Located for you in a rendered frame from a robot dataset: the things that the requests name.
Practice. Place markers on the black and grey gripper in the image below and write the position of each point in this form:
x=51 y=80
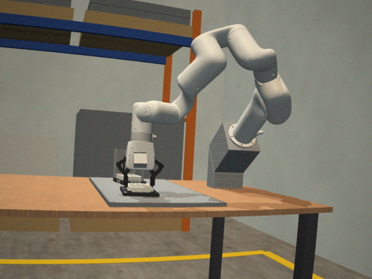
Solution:
x=140 y=146

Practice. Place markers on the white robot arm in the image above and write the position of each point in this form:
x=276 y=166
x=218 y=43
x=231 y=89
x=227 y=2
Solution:
x=271 y=99

